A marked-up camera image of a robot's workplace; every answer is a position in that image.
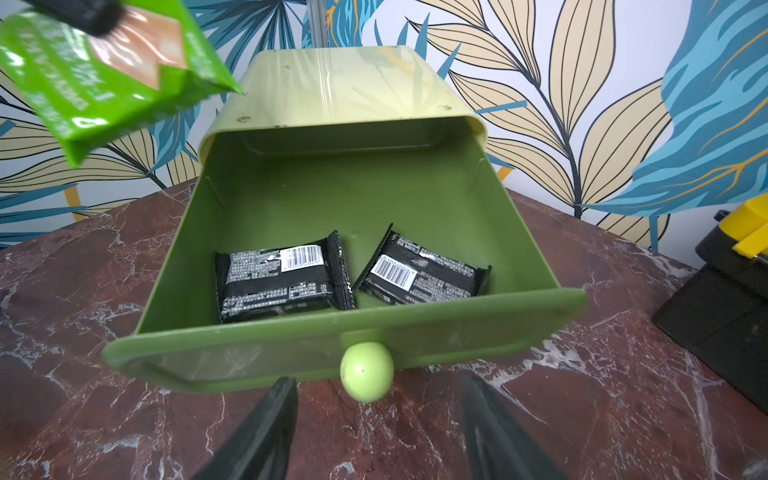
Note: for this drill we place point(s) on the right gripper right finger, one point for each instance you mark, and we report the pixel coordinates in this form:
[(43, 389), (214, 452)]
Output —
[(497, 447)]

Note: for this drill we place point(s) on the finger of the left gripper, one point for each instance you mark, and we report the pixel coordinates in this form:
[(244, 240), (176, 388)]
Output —
[(94, 17)]

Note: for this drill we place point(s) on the green drawer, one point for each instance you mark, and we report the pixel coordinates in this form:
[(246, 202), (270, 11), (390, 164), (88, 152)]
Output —
[(428, 179)]

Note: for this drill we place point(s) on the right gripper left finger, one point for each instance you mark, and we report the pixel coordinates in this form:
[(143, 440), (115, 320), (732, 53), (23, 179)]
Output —
[(260, 447)]

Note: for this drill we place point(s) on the yellow black toolbox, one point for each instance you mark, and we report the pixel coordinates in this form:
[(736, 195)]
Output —
[(720, 314)]

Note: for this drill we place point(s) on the green cookie packet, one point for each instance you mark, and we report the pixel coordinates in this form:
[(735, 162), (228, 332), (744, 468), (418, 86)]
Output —
[(91, 90)]

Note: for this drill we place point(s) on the left metal corner post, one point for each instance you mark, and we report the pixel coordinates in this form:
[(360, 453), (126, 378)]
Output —
[(317, 23)]

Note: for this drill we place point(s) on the black cookie packet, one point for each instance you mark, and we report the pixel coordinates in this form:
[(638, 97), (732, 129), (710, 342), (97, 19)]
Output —
[(264, 283), (402, 272)]

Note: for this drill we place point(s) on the light green drawer cabinet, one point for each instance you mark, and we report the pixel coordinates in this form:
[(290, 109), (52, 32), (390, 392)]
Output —
[(319, 87)]

